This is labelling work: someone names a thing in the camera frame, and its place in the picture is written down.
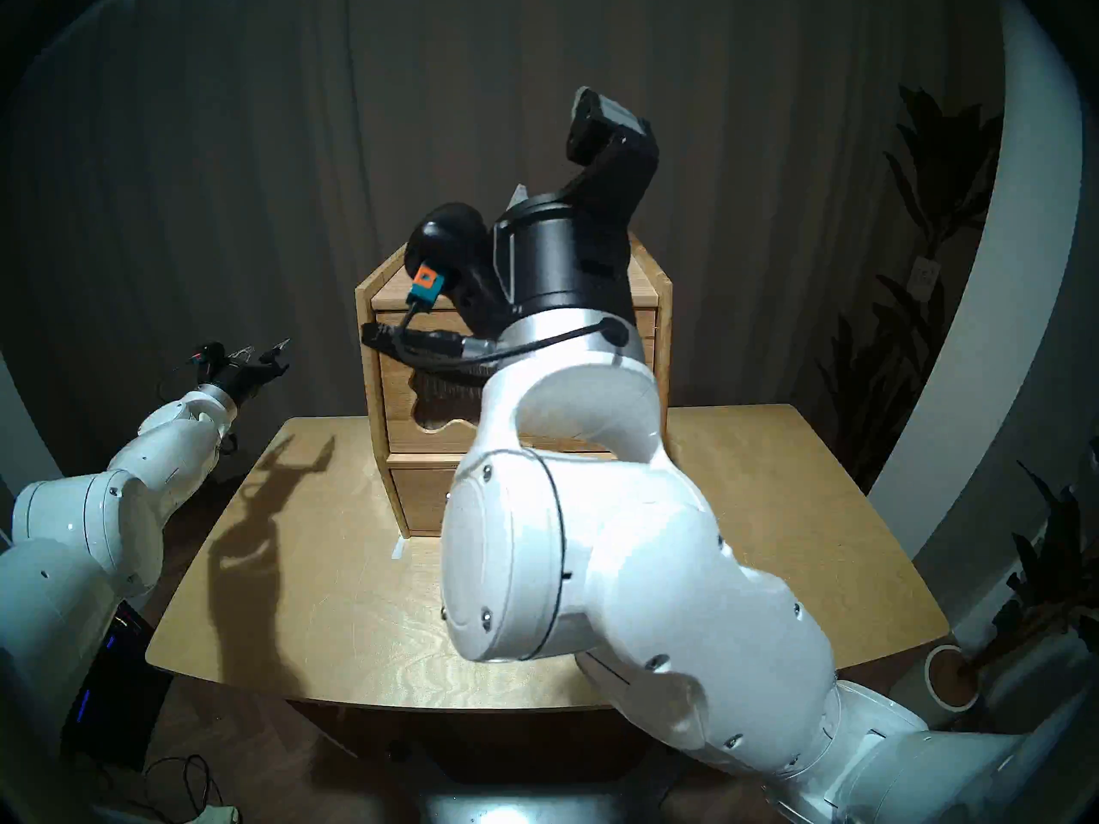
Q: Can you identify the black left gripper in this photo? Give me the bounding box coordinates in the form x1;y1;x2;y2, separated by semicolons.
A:
210;338;291;403

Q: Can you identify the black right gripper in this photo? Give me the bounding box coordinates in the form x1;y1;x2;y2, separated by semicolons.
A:
489;87;662;325

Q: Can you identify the wooden flap door with knob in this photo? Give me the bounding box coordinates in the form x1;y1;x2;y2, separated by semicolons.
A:
376;310;490;454

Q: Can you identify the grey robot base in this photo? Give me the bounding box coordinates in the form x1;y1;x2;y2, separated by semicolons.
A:
421;792;671;824

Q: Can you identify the wooden drawer with knob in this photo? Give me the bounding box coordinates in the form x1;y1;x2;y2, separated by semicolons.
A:
388;466;464;536

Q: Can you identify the wooden cabinet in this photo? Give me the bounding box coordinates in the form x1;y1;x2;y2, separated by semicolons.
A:
355;230;673;538

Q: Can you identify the grey curtain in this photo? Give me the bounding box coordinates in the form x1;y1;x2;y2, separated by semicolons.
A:
13;0;1005;480

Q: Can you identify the black computer tower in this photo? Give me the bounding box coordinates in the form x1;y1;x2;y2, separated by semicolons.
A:
60;603;173;772

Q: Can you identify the tall dark leafy plant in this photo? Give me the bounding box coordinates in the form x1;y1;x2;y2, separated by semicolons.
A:
811;84;1005;488

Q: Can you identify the dark potted plant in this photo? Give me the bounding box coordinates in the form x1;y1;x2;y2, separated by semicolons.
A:
979;436;1099;677

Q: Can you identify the white round plant pot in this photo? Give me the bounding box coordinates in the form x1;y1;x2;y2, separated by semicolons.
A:
923;645;980;713

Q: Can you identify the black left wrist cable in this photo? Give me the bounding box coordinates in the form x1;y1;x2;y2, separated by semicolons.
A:
159;348;239;459

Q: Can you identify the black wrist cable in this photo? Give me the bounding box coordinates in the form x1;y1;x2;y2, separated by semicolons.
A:
159;348;239;459
359;303;632;375

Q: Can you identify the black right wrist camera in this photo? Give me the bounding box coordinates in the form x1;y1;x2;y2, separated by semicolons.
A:
404;202;492;306

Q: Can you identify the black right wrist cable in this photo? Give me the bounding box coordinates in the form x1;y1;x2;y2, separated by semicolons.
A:
359;303;632;375

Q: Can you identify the black floor cable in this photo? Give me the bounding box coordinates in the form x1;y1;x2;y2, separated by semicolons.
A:
142;754;226;819

